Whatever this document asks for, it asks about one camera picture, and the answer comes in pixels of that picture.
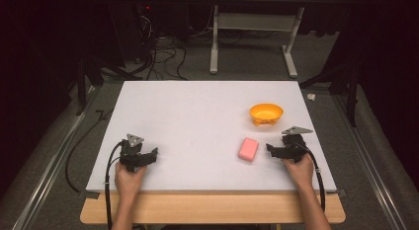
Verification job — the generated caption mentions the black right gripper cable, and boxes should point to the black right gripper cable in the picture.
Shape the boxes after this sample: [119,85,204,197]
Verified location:
[295,141,327,213]

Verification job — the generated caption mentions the orange plastic bowl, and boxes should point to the orange plastic bowl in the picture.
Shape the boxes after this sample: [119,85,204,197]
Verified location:
[248,103,285,127]

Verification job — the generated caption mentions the black metal stand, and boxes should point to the black metal stand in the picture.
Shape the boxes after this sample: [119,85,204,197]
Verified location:
[297,60,360,128]
[67,55,146,116]

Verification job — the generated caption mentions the black floor cable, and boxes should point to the black floor cable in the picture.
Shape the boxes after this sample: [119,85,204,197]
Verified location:
[64,109,115,193]

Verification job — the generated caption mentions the pink soap bar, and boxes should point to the pink soap bar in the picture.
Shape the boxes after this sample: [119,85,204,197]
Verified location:
[237,136,260,163]

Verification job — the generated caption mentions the person's right hand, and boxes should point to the person's right hand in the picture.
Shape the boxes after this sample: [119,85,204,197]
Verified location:
[282,153,316,192]

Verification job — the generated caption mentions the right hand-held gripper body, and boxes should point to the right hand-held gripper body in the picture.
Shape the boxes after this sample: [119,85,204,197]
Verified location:
[280,125,314,164]

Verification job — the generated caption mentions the white board table cover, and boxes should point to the white board table cover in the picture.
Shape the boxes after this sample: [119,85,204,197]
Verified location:
[85,80,338,193]

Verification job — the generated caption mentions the aluminium floor rail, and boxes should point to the aluminium floor rail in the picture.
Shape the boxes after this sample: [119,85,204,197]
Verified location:
[11,86,102,230]
[330,93,409,230]

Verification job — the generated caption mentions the white metal desk frame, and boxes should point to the white metal desk frame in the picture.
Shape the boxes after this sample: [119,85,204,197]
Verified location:
[209,4,306,79]

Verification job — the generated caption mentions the person's left hand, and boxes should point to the person's left hand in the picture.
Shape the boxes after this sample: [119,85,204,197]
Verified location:
[114,162,148,197]

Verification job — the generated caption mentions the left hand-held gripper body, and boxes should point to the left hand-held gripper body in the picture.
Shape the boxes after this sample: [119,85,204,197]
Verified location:
[119,133,150,174]

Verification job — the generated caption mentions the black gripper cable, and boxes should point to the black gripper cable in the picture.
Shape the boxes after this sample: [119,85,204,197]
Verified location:
[295,141,327,213]
[104,140,126,230]

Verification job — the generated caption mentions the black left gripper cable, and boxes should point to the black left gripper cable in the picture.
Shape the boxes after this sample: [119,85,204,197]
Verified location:
[104,140,126,230]

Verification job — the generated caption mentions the tangle of black floor cables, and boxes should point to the tangle of black floor cables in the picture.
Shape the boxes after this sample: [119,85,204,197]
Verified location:
[132,6,218,82]

